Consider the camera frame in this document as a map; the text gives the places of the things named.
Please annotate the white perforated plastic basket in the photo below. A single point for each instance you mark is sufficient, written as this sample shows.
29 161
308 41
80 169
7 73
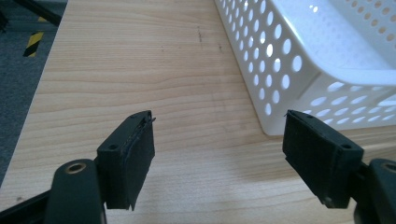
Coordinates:
311 46

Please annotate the black metal stand leg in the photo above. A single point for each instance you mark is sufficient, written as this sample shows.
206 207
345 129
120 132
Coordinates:
37 11

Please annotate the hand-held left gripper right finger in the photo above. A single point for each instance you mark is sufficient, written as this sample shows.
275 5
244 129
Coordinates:
320 161

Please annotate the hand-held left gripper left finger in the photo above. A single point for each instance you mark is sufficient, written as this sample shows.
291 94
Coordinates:
124 161

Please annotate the yellow black striped floor tape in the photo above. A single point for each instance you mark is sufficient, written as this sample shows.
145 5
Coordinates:
33 43

